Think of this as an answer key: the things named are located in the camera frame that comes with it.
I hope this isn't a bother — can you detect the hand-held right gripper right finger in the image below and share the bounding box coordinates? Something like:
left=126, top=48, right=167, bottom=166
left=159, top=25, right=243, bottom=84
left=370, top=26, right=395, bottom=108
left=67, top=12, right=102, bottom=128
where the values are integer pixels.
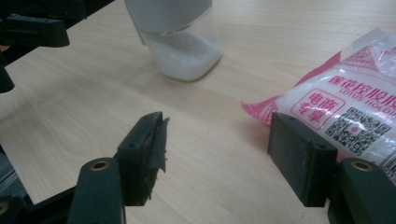
left=266, top=112, right=339, bottom=208

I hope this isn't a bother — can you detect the pink and white plastic bag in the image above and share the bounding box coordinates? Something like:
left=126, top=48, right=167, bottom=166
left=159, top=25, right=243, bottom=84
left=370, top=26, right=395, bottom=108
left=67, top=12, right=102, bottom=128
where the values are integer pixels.
left=241, top=27, right=396, bottom=188

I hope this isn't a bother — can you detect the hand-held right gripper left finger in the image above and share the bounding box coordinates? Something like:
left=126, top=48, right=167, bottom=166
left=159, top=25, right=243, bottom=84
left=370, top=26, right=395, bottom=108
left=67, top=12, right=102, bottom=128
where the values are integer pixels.
left=116, top=111, right=171, bottom=207

